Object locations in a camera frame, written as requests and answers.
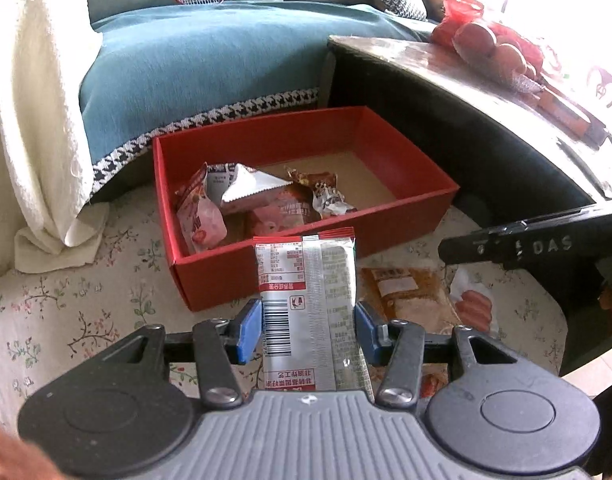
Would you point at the red white barcode snack pack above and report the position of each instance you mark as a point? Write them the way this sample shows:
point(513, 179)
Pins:
point(308, 288)

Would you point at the apple in bowl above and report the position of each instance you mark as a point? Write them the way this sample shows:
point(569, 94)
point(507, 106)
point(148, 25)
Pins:
point(474, 42)

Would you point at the white red snack pouch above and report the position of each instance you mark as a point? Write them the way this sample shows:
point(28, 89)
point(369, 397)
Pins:
point(236, 188)

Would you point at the orange carton box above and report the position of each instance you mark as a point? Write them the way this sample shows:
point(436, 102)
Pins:
point(575, 120)

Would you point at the brown tofu snack pack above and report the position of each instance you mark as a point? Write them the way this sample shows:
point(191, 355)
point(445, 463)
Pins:
point(415, 295)

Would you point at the red cardboard box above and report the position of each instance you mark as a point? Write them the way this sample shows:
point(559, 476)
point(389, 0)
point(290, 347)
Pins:
point(399, 193)

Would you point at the orange fruit in bowl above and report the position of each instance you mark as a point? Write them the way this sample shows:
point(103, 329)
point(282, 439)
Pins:
point(508, 61)

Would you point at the white sausage snack pack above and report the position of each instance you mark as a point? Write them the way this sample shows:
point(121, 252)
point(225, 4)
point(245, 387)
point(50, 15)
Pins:
point(473, 302)

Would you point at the red plastic bag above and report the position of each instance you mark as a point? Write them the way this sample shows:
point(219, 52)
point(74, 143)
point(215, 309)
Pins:
point(464, 23)

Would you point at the red gummy candy bag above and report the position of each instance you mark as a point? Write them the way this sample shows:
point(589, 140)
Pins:
point(279, 209)

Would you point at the clear red snack packet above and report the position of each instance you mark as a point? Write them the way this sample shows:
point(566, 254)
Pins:
point(200, 220)

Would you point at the person left hand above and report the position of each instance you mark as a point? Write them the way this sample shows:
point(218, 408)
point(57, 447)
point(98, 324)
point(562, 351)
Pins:
point(20, 460)

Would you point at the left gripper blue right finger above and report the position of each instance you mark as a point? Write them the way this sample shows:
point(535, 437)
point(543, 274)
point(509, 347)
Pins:
point(398, 347)

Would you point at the blue sofa throw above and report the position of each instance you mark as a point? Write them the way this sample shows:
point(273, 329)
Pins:
point(172, 68)

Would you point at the floral ottoman cover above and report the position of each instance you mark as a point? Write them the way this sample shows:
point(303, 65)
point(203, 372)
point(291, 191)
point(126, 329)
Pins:
point(50, 323)

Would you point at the cream white blanket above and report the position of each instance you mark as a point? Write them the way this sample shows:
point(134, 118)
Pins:
point(46, 220)

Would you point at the dark brown candy wrapper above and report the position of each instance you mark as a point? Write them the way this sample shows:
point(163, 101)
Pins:
point(327, 199)

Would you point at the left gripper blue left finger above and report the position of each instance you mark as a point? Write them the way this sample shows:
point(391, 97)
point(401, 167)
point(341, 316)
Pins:
point(218, 346)

